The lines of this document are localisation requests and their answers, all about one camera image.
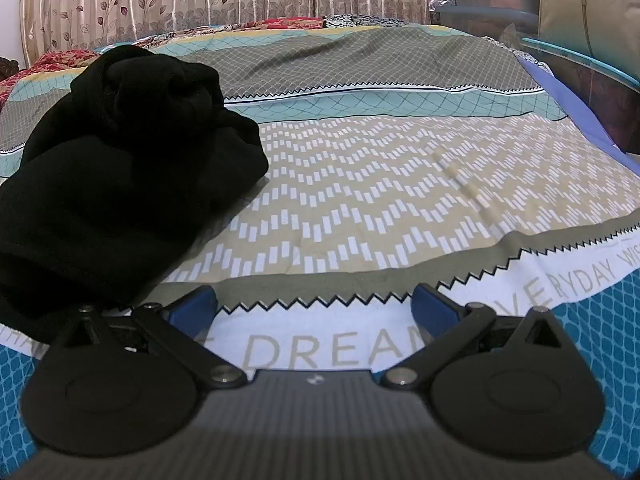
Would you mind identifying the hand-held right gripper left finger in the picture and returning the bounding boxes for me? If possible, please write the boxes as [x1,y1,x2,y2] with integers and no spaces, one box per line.
[62,284,248,389]

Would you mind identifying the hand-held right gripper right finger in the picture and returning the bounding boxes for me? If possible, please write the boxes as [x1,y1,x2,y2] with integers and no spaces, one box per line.
[382,282,569,389]

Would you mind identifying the black pants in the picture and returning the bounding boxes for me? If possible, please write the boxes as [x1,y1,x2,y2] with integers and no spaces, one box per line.
[0,44,271,343]

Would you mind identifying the patterned bedsheet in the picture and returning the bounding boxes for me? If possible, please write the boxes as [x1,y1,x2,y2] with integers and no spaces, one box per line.
[0,22,640,461]

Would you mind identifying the blue sheet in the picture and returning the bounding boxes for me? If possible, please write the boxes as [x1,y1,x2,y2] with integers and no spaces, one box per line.
[515,52,640,177]

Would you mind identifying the wooden bed footboard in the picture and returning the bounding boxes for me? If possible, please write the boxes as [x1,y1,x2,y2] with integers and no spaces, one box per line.
[520,37,640,157]

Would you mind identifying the red floral cloth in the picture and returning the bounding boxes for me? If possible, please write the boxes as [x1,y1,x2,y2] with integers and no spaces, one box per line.
[0,16,326,92]

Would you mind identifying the black white patterned cloth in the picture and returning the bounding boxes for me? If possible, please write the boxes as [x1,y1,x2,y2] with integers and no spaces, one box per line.
[322,14,431,31]

